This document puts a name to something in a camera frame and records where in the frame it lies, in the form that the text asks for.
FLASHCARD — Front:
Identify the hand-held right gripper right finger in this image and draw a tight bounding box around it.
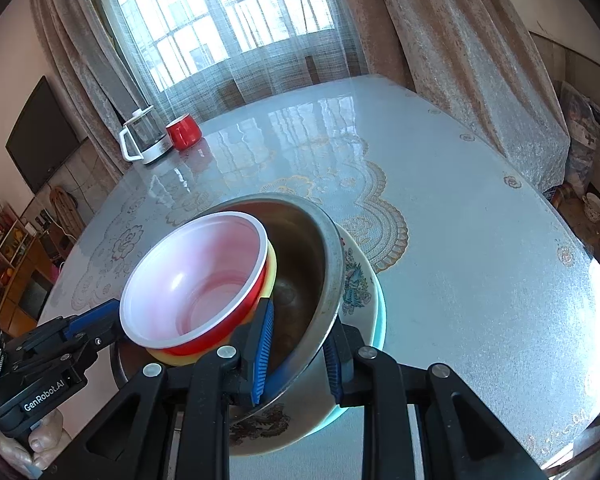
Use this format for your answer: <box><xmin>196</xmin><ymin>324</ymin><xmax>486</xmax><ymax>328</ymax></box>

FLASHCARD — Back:
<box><xmin>322</xmin><ymin>322</ymin><xmax>551</xmax><ymax>480</ymax></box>

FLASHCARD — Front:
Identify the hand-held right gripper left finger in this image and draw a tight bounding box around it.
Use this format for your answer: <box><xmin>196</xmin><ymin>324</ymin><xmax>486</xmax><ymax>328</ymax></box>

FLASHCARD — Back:
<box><xmin>40</xmin><ymin>297</ymin><xmax>276</xmax><ymax>480</ymax></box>

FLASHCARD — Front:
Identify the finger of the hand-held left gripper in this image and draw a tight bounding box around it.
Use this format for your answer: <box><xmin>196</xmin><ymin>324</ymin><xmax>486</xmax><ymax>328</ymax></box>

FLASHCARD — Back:
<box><xmin>10</xmin><ymin>327</ymin><xmax>128</xmax><ymax>376</ymax></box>
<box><xmin>5</xmin><ymin>299</ymin><xmax>123</xmax><ymax>356</ymax></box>

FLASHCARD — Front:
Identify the teal plastic plate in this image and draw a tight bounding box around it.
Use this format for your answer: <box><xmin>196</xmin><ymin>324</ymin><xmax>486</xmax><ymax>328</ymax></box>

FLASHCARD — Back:
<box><xmin>315</xmin><ymin>270</ymin><xmax>387</xmax><ymax>433</ymax></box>

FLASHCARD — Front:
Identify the yellow plastic bowl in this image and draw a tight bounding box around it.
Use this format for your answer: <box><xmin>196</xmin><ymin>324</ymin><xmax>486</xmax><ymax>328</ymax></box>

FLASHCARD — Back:
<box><xmin>147</xmin><ymin>245</ymin><xmax>278</xmax><ymax>366</ymax></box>

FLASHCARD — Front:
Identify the large white floral plate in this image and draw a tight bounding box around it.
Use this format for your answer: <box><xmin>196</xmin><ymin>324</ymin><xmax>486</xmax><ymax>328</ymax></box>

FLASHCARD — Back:
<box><xmin>227</xmin><ymin>225</ymin><xmax>381</xmax><ymax>456</ymax></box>

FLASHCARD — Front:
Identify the stainless steel bowl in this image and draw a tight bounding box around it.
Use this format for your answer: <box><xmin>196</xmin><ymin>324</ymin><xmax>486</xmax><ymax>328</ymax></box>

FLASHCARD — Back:
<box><xmin>109</xmin><ymin>193</ymin><xmax>345</xmax><ymax>421</ymax></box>

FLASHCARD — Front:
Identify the red plastic bowl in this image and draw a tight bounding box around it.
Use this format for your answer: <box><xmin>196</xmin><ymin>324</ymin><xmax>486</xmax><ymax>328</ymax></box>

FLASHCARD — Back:
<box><xmin>119</xmin><ymin>212</ymin><xmax>270</xmax><ymax>356</ymax></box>

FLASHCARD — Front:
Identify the person's left hand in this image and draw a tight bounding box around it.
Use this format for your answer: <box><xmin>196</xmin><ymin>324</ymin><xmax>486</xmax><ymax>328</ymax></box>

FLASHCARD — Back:
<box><xmin>0</xmin><ymin>407</ymin><xmax>73</xmax><ymax>478</ymax></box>

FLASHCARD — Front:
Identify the wooden cabinet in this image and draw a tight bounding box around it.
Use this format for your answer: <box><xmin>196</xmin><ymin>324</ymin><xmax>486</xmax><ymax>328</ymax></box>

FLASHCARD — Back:
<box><xmin>0</xmin><ymin>200</ymin><xmax>56</xmax><ymax>341</ymax></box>

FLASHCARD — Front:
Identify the bamboo folding chair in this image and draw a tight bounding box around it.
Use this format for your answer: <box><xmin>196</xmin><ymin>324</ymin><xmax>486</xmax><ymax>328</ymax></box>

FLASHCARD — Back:
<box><xmin>47</xmin><ymin>186</ymin><xmax>83</xmax><ymax>241</ymax></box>

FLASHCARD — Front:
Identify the lace table mat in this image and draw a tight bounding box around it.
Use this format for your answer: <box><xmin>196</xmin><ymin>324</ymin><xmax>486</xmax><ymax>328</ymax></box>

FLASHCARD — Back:
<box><xmin>72</xmin><ymin>147</ymin><xmax>410</xmax><ymax>311</ymax></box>

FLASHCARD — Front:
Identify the white glass electric kettle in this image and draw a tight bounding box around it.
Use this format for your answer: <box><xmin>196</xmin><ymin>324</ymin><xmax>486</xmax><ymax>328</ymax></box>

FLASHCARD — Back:
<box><xmin>119</xmin><ymin>105</ymin><xmax>175</xmax><ymax>166</ymax></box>

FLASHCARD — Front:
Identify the red mug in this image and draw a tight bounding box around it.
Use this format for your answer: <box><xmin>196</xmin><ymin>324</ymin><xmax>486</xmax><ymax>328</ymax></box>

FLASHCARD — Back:
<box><xmin>166</xmin><ymin>115</ymin><xmax>203</xmax><ymax>152</ymax></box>

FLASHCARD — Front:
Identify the beige velvet curtain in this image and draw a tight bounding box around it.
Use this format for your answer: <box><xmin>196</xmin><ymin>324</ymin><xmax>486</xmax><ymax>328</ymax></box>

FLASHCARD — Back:
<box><xmin>27</xmin><ymin>0</ymin><xmax>146</xmax><ymax>191</ymax></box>
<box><xmin>330</xmin><ymin>0</ymin><xmax>571</xmax><ymax>196</ymax></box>

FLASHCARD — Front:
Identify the white sheer curtain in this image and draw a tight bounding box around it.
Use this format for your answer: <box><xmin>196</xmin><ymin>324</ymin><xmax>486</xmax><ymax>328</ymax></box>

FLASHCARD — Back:
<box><xmin>85</xmin><ymin>0</ymin><xmax>376</xmax><ymax>126</ymax></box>

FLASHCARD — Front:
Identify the white patterned pot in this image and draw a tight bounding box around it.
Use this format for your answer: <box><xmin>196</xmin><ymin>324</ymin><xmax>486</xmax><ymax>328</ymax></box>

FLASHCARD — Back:
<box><xmin>581</xmin><ymin>192</ymin><xmax>600</xmax><ymax>223</ymax></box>

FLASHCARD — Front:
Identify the barred window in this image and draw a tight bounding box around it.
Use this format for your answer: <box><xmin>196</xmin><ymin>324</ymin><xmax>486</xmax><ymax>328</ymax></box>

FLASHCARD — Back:
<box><xmin>95</xmin><ymin>0</ymin><xmax>341</xmax><ymax>91</ymax></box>

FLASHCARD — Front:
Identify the printed bag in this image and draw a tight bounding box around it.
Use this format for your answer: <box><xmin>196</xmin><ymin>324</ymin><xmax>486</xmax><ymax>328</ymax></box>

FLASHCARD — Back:
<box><xmin>560</xmin><ymin>80</ymin><xmax>600</xmax><ymax>196</ymax></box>

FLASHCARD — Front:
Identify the black wall television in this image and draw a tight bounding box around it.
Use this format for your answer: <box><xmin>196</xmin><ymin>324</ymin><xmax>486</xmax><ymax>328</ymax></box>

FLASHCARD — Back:
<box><xmin>5</xmin><ymin>76</ymin><xmax>88</xmax><ymax>194</ymax></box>

